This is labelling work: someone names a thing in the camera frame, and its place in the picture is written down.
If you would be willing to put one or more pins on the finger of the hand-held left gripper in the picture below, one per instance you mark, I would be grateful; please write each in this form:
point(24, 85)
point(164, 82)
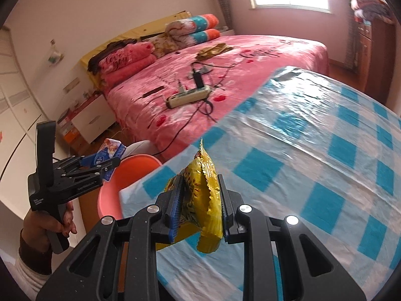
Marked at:
point(106, 164)
point(75, 160)

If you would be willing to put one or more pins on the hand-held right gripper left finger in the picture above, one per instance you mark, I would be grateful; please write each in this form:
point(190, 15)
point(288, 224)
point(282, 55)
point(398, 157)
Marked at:
point(175, 225)

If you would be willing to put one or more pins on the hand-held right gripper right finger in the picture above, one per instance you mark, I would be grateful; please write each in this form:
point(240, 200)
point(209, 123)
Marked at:
point(227, 216)

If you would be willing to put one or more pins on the small blue cartoon carton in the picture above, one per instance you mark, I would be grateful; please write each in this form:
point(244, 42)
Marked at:
point(109, 149)

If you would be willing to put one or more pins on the orange plastic bin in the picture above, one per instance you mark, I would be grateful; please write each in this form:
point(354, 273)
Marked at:
point(128, 175)

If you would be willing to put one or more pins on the yellow snack bag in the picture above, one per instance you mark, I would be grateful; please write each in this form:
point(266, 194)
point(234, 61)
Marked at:
point(203, 200)

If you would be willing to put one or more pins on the person's left forearm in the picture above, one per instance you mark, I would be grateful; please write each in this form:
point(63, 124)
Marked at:
point(34, 263)

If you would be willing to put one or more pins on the person's left hand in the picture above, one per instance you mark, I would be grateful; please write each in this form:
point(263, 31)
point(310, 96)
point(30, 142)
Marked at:
point(34, 225)

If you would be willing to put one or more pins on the orange box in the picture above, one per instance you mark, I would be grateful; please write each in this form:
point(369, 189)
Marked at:
point(70, 134)

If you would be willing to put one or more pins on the white nightstand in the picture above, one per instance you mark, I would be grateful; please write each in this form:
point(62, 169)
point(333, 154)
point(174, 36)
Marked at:
point(94, 117)

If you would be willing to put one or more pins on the white cabinet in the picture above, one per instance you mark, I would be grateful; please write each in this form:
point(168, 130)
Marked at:
point(15, 94)

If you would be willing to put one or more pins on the pink folded blanket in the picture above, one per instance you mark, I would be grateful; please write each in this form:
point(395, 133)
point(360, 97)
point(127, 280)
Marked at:
point(125, 62)

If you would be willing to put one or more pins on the white power strip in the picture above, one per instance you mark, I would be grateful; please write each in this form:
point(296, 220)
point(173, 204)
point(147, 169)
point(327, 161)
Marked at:
point(188, 96)

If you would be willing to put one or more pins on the dark brown cloth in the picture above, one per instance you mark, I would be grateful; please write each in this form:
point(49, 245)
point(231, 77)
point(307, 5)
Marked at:
point(106, 48)

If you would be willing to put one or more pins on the black charger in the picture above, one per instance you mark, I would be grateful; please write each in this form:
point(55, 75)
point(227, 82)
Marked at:
point(198, 80)

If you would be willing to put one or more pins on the yellow headboard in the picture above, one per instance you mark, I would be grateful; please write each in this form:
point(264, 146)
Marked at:
point(131, 29)

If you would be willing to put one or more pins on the colourful bolster pillows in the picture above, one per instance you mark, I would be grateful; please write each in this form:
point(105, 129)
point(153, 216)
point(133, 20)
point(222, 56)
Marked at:
point(180, 33)

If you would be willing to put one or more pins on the bed with pink bedspread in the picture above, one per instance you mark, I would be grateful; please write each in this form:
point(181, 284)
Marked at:
point(250, 65)

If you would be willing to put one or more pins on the gold cloth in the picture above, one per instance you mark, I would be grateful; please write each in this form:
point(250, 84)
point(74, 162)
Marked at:
point(214, 51)

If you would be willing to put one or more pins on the grey checked curtain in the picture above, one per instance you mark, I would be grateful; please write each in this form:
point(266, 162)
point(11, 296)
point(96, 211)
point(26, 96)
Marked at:
point(351, 44)
point(222, 0)

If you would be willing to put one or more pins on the brown wooden wardrobe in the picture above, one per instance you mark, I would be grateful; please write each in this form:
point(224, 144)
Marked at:
point(379, 62)

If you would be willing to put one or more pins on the pile of clothes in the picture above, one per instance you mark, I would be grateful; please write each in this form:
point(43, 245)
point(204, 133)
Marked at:
point(371, 8)

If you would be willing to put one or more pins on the small wall ornament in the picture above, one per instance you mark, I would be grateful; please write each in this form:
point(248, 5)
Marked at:
point(55, 55)

